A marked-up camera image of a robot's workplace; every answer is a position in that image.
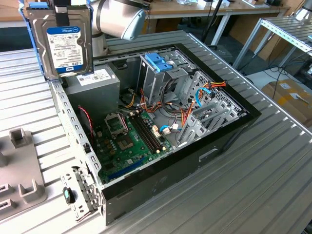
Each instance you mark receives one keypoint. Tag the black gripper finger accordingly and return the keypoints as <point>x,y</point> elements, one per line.
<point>61,15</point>

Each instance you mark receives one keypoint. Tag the hard disk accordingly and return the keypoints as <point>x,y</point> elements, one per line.
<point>68,48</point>

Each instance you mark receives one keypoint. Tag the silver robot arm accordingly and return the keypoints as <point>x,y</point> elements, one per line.
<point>117,17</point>

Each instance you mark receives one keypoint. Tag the grey metal disk bay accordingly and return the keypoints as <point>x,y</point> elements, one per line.
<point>234,112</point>

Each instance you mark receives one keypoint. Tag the grey power supply unit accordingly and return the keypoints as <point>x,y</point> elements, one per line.
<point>97,97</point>

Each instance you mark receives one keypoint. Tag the blue empty drive carrier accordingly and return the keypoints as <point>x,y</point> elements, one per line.
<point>156,62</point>

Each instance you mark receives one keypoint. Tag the grey metal drive cage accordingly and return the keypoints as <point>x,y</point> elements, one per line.
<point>152,83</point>

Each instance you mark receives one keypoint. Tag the wooden desk with white legs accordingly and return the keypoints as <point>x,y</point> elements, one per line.
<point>175,10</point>

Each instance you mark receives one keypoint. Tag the black RAM slot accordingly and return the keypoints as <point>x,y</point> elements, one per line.
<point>150,131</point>
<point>143,135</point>

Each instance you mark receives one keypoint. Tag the grey parts rack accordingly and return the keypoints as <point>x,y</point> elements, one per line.
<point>22,161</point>

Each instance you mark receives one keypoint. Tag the green motherboard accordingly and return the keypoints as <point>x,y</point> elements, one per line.
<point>136,148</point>

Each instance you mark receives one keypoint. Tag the black stand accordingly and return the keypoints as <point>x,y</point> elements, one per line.
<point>215,12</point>

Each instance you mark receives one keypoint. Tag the blue expansion slot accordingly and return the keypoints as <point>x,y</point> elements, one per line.
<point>126,168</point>

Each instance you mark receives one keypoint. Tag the large plain cardboard box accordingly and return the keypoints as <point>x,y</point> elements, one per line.
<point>243,26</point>

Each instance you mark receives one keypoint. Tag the black open PC case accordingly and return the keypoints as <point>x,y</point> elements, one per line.
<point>170,175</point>

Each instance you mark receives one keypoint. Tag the cardboard box with white label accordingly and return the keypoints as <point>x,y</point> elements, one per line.
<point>280,97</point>

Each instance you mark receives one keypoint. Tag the grey metal slot bracket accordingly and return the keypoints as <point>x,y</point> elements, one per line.
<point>84,185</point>

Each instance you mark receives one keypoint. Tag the black teal bracket latch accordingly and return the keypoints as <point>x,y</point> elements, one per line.
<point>68,195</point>

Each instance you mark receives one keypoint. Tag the aluminium frame table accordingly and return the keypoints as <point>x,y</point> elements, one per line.
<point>275,26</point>

